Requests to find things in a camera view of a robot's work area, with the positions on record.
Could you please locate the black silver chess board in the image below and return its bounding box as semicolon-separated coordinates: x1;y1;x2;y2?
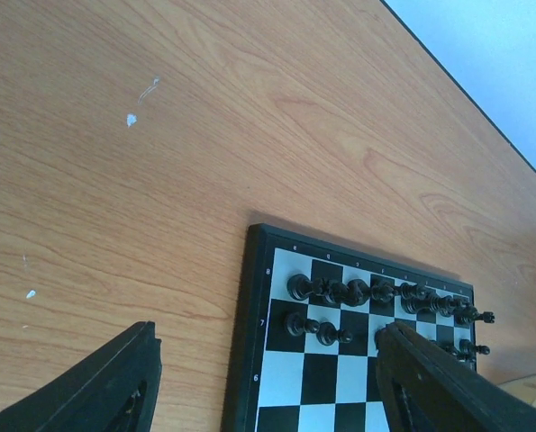
221;224;476;431

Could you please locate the black king piece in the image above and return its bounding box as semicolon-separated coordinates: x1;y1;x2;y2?
398;283;432;314

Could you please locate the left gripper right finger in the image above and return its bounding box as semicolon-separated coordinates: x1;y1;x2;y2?
375;322;536;431

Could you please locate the black knight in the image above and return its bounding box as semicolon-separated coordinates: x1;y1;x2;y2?
313;278;349;308

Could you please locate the black queen piece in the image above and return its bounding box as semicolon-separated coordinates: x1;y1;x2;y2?
370;278;399;304

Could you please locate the black pawn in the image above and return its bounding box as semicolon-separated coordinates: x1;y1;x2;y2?
459;339;491;362
316;322;353;347
284;312;320;337
439;343;464;361

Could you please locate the black rook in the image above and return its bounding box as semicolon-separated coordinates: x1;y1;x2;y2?
453;302;495;325
286;274;313;301

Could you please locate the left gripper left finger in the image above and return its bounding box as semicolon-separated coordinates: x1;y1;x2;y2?
0;321;162;431

